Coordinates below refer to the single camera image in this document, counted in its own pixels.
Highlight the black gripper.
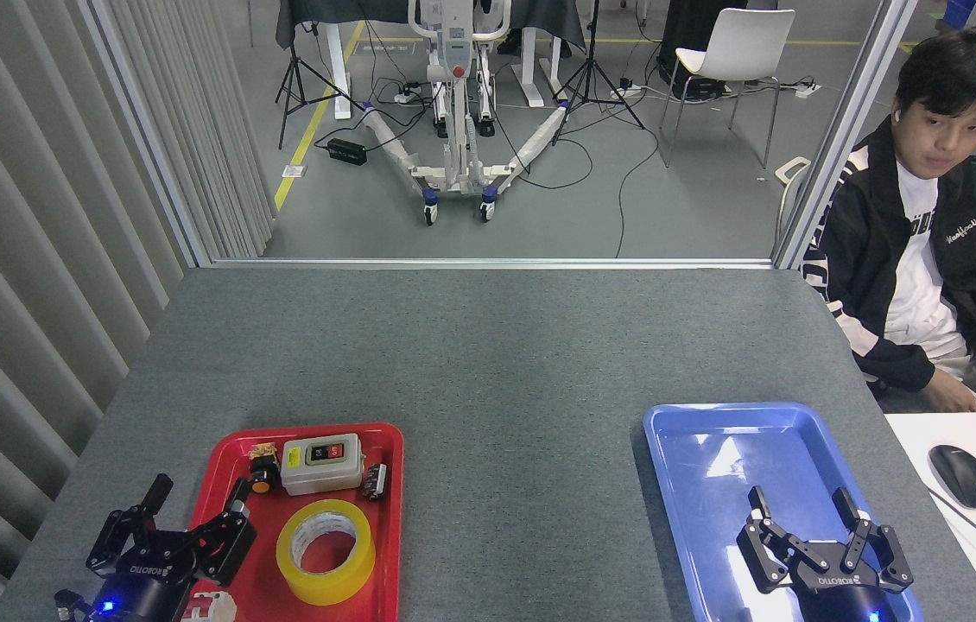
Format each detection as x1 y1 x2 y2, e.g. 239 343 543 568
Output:
737 486 914 622
86 473 257 622

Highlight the yellow tape roll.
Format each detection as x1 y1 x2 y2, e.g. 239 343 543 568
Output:
276 499 377 606

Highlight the seated person's right hand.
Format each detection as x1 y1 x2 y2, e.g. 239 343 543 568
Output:
920 367 976 414

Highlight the red white circuit breaker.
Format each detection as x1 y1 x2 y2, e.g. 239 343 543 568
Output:
181 591 238 622

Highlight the red plastic tray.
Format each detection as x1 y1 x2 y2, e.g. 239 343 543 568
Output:
164 422 404 622

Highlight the black orange push button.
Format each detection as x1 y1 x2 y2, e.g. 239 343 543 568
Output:
248 442 282 495

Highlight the blue plastic tray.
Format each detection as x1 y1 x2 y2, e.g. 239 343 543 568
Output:
643 402 925 622

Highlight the white desk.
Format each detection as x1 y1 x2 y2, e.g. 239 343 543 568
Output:
884 412 976 622

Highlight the black computer mouse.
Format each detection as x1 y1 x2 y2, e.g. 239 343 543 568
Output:
928 444 976 510

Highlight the seated person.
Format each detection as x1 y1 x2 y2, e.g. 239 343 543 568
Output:
802 29 976 414

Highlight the black power adapter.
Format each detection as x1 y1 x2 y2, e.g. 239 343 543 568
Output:
326 137 368 167

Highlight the black tripod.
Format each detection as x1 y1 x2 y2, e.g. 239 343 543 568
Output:
551 0 646 146
275 22 365 150

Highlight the white chair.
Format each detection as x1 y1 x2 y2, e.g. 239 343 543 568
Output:
659 8 797 170

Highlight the white stand on wheels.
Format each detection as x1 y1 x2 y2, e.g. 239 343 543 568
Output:
361 0 571 227

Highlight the table with dark cloth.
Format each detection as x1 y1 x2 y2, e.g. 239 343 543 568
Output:
275 0 588 120

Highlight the grey switch box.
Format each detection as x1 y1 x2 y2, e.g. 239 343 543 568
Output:
281 433 365 497

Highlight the silver post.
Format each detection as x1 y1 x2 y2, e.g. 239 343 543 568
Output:
78 0 212 267
771 0 919 270

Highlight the silver rail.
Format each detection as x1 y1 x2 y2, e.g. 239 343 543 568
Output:
210 257 776 270

